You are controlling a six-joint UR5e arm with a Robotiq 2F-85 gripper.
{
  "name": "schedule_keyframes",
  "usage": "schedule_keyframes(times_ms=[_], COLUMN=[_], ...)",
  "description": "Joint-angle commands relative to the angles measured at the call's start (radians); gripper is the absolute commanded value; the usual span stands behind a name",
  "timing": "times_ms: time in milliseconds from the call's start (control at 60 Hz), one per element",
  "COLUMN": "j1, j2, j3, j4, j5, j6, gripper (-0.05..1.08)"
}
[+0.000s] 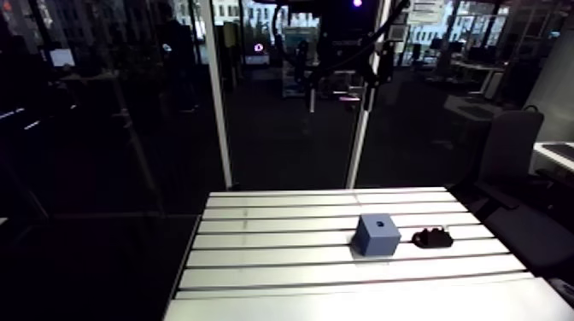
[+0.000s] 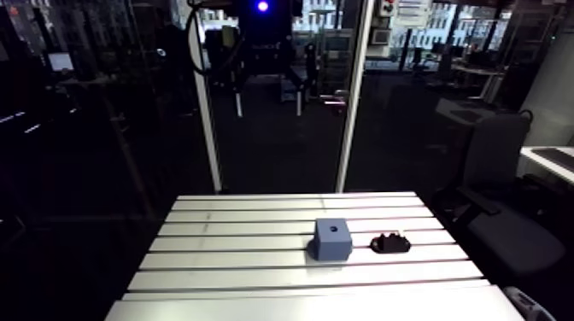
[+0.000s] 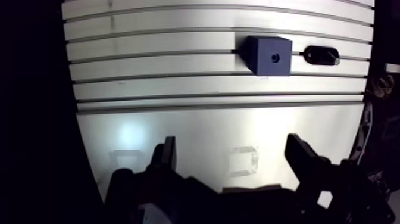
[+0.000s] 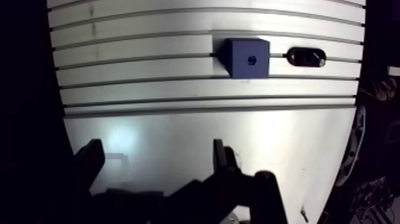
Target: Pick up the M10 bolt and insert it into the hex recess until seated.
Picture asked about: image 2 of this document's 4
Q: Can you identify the black oval holder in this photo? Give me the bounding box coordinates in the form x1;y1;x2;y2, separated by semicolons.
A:
370;231;412;254

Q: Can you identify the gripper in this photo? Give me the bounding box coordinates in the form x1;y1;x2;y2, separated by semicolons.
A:
225;0;312;119

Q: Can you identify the pale holed strip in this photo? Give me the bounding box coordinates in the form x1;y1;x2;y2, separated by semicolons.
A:
502;285;558;321

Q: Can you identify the dark blue-grey block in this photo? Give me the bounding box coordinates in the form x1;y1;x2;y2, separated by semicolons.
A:
312;217;354;262

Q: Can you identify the black keyboard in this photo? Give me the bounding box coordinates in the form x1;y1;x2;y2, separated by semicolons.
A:
530;147;574;174

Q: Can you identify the black cable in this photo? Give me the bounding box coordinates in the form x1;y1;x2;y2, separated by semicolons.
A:
187;0;212;76

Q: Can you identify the computer screen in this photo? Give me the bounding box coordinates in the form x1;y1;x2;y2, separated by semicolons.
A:
47;51;75;73

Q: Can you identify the dark office chair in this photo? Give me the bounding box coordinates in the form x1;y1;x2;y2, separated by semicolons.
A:
430;110;567;288

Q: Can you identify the white desk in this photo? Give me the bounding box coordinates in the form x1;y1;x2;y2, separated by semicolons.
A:
518;144;574;186

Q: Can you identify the white metal post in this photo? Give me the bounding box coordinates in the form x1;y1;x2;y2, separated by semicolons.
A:
334;0;376;194
187;13;224;194

